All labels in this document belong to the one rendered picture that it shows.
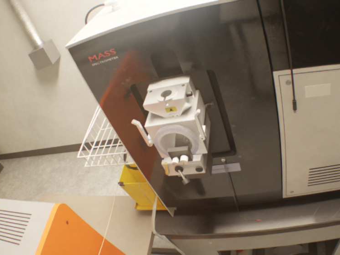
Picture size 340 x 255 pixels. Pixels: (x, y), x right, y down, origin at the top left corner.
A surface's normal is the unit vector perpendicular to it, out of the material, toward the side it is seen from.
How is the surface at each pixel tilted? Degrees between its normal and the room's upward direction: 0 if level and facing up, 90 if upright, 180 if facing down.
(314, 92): 90
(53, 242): 90
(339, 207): 0
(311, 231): 90
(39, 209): 0
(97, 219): 0
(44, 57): 90
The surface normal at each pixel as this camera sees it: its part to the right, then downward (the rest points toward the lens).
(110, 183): -0.31, -0.70
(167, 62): -0.15, 0.71
